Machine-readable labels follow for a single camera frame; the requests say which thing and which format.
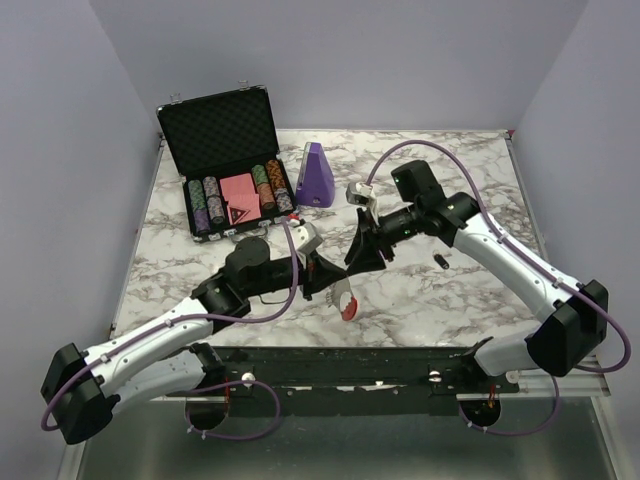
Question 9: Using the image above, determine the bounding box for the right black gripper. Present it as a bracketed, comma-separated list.
[344, 202, 422, 277]

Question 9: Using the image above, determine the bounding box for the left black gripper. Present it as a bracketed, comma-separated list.
[245, 249, 347, 302]

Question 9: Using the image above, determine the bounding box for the metal key organizer red handle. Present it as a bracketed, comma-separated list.
[326, 278, 358, 322]

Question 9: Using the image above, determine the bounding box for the key with black tag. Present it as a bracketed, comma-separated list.
[433, 253, 450, 270]

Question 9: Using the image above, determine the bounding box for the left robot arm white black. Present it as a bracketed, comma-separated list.
[40, 237, 347, 445]

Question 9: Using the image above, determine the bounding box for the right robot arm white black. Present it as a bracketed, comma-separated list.
[345, 161, 609, 392]

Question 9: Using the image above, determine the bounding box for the purple metronome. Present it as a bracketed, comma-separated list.
[295, 142, 335, 208]

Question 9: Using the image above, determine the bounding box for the pink playing card deck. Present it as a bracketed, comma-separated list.
[220, 173, 261, 223]

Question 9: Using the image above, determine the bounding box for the black poker chip case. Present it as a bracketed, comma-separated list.
[156, 86, 298, 243]

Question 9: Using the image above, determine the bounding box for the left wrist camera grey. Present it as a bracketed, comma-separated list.
[292, 222, 323, 256]

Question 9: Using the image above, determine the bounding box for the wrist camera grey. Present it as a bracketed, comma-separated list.
[292, 222, 323, 256]
[346, 182, 379, 221]

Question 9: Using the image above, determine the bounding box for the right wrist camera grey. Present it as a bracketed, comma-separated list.
[346, 182, 379, 221]

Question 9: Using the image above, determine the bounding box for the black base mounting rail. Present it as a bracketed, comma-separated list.
[185, 344, 519, 428]

